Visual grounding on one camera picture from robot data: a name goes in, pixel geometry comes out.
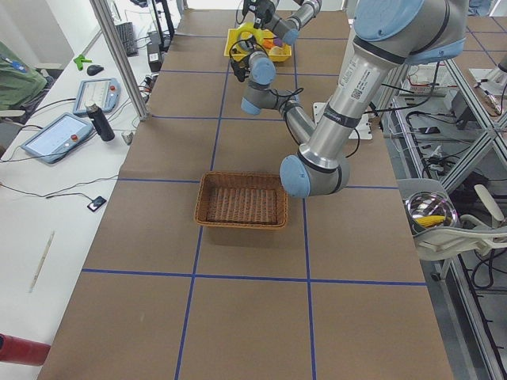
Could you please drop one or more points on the small black sensor pad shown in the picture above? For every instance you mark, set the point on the small black sensor pad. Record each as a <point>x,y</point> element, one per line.
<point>96,204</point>

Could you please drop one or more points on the aluminium frame post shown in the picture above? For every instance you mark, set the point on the aluminium frame post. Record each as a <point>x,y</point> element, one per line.
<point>104,19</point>

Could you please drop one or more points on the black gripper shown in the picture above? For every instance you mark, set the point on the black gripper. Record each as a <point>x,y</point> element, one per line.
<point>264,8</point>
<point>238,67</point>

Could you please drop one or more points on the black keyboard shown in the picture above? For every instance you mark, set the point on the black keyboard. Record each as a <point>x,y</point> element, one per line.
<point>126,33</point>

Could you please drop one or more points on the far teach pendant tablet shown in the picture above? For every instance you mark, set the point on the far teach pendant tablet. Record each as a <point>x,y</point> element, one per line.
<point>103,92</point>

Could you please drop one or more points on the steel pot with corn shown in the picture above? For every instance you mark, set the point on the steel pot with corn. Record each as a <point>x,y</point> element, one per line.
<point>426,210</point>

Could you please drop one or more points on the red fire extinguisher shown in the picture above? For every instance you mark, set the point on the red fire extinguisher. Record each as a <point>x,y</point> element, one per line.
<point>21,351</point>

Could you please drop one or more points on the black water bottle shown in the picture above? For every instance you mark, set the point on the black water bottle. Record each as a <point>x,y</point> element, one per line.
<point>99,121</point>

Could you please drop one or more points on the toy bread croissant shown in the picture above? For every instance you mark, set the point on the toy bread croissant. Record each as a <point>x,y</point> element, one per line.
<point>276,51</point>

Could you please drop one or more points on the teach pendant tablet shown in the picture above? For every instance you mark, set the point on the teach pendant tablet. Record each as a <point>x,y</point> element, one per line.
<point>103,92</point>
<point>57,139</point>

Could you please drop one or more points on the near teach pendant tablet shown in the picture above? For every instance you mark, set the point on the near teach pendant tablet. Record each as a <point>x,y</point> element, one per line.
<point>57,139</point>

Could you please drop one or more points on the black computer mouse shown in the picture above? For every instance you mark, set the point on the black computer mouse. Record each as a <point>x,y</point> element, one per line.
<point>93,70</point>

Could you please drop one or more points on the yellow plastic basket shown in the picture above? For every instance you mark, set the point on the yellow plastic basket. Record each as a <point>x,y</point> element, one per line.
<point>232,49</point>

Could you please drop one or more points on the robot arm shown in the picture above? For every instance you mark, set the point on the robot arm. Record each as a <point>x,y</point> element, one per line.
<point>287,29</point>
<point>385,35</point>

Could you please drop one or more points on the green clamp tool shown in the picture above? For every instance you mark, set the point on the green clamp tool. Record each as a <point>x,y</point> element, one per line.
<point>80,61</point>

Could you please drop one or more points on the seated person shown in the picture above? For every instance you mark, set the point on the seated person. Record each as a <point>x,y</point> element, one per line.
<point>22,87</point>

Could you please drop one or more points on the clear yellow tape roll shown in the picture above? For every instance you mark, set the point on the clear yellow tape roll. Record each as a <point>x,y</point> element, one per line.
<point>247,31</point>

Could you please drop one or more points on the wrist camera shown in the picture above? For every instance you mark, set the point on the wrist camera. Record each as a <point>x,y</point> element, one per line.
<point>241,68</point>

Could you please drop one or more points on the brown wicker basket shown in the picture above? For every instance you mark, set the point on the brown wicker basket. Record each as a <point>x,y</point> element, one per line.
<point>241,200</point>

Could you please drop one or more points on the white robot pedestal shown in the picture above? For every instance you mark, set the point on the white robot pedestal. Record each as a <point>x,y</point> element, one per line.
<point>362,126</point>

